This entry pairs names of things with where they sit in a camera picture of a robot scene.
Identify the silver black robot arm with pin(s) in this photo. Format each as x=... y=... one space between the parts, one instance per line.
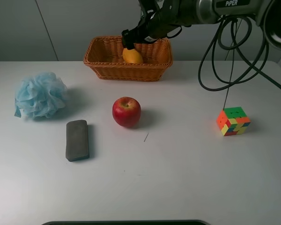
x=266 y=13

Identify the red apple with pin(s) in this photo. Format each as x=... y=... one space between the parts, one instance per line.
x=126 y=111

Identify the blue mesh bath loofah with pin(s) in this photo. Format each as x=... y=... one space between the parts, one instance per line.
x=40 y=96

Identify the grey rectangular sponge block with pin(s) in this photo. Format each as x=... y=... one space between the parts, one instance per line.
x=77 y=140

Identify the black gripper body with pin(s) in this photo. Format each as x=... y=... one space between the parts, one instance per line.
x=156 y=21

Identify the multicoloured puzzle cube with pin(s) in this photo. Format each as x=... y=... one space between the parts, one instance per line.
x=233 y=121

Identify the yellow orange mango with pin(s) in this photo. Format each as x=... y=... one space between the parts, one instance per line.
x=132 y=56

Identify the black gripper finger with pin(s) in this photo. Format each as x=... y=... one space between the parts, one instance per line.
x=128 y=39

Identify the orange wicker basket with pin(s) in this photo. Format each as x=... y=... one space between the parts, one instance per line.
x=104 y=57

